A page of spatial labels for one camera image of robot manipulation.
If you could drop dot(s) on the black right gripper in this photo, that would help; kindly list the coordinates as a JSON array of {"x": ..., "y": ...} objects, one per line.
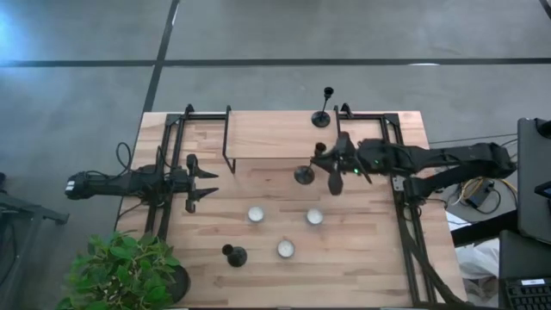
[{"x": 344, "y": 159}]

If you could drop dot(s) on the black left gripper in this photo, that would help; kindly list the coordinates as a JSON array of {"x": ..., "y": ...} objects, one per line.
[{"x": 190, "y": 185}]

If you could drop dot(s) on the tall black candlestick holder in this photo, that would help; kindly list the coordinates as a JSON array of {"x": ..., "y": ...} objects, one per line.
[{"x": 237, "y": 257}]

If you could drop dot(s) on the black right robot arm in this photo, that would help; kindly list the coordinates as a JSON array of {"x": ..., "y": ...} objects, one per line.
[{"x": 430, "y": 157}]

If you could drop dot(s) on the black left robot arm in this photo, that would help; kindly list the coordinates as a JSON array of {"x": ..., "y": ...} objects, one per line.
[{"x": 120, "y": 184}]

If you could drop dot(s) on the wooden shelf with black legs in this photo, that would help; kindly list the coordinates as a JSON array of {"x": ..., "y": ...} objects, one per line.
[{"x": 275, "y": 135}]

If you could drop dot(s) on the silver mounting plate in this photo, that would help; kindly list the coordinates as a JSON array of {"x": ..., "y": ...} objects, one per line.
[{"x": 398, "y": 184}]

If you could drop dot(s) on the black plant pot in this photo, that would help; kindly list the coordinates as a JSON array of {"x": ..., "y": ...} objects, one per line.
[{"x": 183, "y": 284}]

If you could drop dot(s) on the green leafy plant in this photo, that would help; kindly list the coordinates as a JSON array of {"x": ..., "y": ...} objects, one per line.
[{"x": 125, "y": 271}]

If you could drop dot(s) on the black power adapter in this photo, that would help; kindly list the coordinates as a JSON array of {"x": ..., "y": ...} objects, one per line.
[{"x": 481, "y": 196}]

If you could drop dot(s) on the black metal stand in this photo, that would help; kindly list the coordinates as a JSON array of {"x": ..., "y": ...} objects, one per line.
[{"x": 51, "y": 216}]

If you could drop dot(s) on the black bar beside table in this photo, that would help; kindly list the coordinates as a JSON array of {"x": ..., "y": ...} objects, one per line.
[{"x": 482, "y": 228}]

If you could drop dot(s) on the white plastic bag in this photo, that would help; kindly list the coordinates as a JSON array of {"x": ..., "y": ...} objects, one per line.
[{"x": 478, "y": 258}]

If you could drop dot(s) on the dark grey side desk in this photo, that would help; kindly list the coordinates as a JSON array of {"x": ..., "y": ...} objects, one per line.
[{"x": 534, "y": 163}]

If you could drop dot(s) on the black laptop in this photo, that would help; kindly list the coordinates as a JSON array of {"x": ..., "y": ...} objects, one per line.
[{"x": 516, "y": 258}]

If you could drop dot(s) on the black cylinder on desk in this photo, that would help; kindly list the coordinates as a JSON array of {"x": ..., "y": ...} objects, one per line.
[{"x": 546, "y": 128}]

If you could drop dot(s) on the tablet with blue screen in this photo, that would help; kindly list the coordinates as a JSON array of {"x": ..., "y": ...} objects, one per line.
[{"x": 546, "y": 190}]

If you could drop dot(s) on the black metal rig frame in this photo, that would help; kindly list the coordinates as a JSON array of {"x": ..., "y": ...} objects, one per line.
[{"x": 391, "y": 118}]

